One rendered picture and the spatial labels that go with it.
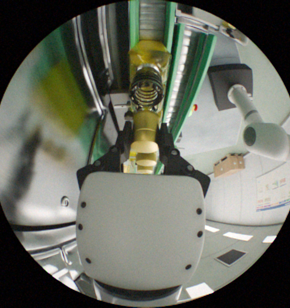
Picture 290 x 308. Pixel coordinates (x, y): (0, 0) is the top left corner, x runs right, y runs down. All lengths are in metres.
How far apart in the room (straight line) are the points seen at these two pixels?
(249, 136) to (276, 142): 0.11
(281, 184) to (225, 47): 3.53
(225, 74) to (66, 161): 0.57
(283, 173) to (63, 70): 3.82
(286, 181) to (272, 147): 3.37
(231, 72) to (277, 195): 3.57
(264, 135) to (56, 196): 0.45
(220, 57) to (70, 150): 0.59
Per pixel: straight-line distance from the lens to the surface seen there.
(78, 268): 0.37
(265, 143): 0.34
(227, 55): 0.57
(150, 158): 0.17
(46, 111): 0.16
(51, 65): 0.18
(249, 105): 0.50
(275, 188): 3.82
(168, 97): 0.32
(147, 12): 0.35
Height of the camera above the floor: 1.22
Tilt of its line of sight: 23 degrees down
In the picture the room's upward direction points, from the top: 177 degrees counter-clockwise
